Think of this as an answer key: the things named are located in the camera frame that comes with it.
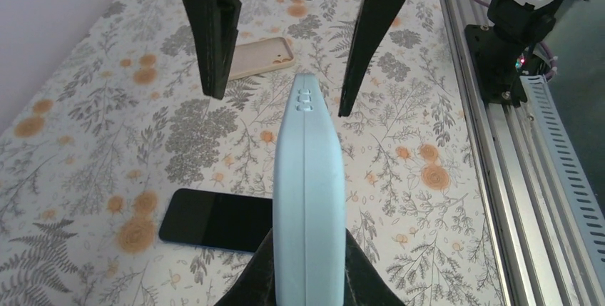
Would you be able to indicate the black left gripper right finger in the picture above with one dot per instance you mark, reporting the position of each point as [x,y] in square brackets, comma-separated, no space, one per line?
[363,284]

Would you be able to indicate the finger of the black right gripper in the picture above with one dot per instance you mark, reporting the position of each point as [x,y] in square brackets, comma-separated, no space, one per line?
[214,27]
[373,21]

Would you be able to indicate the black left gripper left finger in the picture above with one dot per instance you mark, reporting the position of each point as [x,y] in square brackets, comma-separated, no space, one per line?
[255,285]

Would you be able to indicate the blue-cased black phone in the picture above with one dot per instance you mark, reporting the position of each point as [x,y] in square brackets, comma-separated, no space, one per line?
[309,232]

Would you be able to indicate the beige phone case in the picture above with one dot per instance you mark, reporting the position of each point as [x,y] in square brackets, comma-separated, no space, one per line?
[261,57]

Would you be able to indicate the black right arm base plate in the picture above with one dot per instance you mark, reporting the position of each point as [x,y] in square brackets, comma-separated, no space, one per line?
[499,66]

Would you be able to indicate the aluminium rail frame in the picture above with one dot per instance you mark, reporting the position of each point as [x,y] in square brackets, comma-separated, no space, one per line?
[542,211]

